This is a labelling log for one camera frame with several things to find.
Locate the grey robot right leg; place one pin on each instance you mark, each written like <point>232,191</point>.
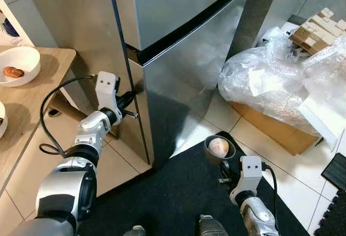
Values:
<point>211,228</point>

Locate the clear bubble wrap heap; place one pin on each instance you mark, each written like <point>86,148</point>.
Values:
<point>270,85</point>

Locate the dark blue cup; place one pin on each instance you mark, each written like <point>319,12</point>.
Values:
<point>207,155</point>

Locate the light wooden table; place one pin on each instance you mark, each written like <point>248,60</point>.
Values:
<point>21,122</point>

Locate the brown white checkered box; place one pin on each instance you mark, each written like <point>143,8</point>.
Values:
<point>319,31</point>

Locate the black foam floor tile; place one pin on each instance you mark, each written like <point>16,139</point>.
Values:
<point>332,217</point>
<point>336,171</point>

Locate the steel fridge main door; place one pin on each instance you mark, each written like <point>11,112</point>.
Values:
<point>184,85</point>

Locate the black floor socket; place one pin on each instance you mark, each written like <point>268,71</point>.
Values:
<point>54,113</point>

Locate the stainless steel fridge body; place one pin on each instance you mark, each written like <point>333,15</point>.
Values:
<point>70,20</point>

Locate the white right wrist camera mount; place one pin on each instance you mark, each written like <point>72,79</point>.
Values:
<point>248,174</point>

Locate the white shelf frame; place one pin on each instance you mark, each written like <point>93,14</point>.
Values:
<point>21,20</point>

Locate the grey robot leg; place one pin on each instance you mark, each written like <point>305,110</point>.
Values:
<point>135,231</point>
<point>211,228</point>

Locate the small white bowl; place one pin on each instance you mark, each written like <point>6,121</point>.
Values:
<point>21,55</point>

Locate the steel freezer door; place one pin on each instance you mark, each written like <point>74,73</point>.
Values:
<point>178,4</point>

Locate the pale egg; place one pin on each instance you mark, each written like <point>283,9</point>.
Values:
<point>219,147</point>

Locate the large brown cardboard box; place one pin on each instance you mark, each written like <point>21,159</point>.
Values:
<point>275,133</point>

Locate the grey robot left leg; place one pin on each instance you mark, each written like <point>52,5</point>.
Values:
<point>135,231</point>

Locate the brown sweet potato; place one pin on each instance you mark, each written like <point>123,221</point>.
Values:
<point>13,72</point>

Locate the white flat box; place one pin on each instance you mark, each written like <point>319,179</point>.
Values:
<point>324,120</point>

